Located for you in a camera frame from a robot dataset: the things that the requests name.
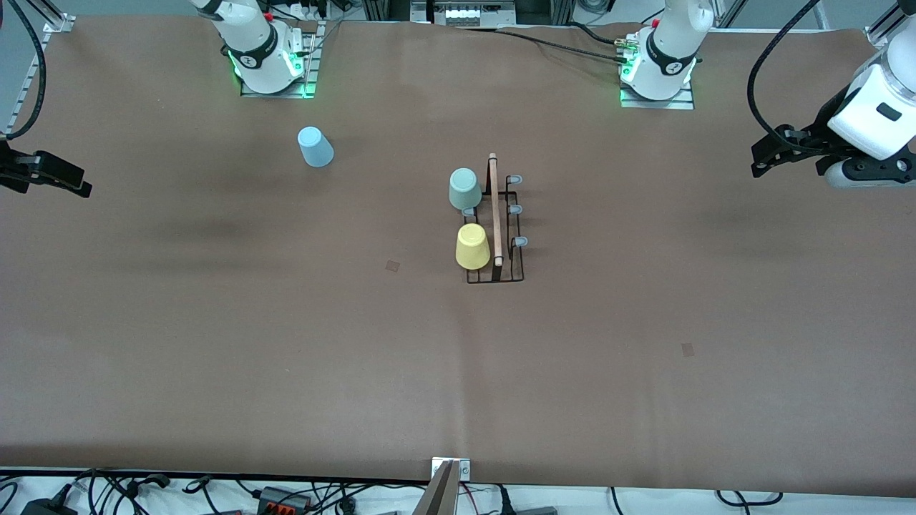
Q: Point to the grey metal camera post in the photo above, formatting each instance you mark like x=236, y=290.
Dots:
x=440, y=497

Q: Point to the white power strip with plugs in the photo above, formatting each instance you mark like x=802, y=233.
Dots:
x=304, y=10

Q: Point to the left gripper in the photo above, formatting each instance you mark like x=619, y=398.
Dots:
x=820, y=126

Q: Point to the light blue cup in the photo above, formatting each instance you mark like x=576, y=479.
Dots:
x=315, y=149

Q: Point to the small metal bracket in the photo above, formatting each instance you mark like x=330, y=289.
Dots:
x=465, y=470

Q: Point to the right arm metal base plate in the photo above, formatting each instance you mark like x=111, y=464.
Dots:
x=275, y=94

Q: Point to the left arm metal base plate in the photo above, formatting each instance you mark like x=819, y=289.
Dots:
x=658, y=104

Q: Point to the black orange connector block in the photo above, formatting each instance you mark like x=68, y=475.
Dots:
x=275, y=495

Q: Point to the yellow cup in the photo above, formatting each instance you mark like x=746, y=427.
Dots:
x=472, y=247

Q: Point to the black power adapter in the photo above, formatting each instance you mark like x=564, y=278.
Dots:
x=46, y=508

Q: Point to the pale green cup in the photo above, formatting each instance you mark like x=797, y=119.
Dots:
x=465, y=187

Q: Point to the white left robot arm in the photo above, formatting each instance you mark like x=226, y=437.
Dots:
x=673, y=50

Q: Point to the aluminium table edge rail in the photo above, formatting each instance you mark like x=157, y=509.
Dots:
x=28, y=82

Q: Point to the aluminium corner rail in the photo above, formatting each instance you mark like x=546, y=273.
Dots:
x=879, y=32

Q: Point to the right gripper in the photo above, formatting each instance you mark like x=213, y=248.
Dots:
x=16, y=172

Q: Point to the white socket strip device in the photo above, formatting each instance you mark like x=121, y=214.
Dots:
x=465, y=14

